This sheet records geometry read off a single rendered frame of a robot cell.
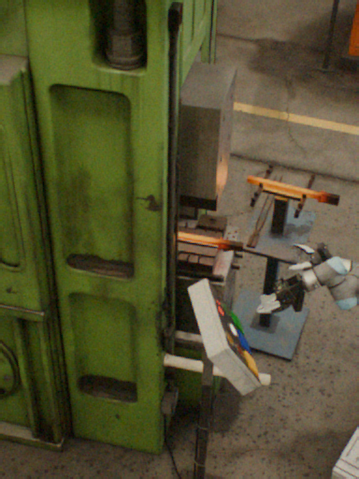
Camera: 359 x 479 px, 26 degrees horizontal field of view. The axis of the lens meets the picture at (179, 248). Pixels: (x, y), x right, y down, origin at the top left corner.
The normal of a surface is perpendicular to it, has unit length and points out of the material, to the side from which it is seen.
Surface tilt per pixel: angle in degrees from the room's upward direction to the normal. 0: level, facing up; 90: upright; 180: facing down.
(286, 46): 0
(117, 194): 89
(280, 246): 0
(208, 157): 90
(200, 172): 90
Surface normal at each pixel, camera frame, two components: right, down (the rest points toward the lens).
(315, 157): 0.02, -0.74
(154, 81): -0.23, 0.64
